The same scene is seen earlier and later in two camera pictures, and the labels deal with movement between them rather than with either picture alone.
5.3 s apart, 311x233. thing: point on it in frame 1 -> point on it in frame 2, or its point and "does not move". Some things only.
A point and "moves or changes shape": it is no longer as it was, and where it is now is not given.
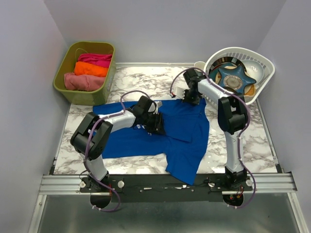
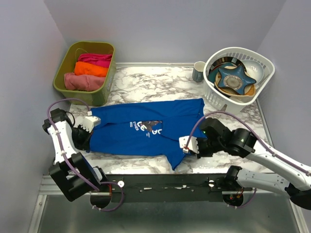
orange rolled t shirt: (90, 69) does not move
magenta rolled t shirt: (103, 59) does not move
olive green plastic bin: (66, 64) does not move
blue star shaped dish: (236, 79) does not move
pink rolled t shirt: (85, 82) does not move
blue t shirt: (184, 146) moves or changes shape
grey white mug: (200, 64) does not move
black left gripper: (157, 126) -> (84, 144)
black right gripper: (195, 102) -> (201, 154)
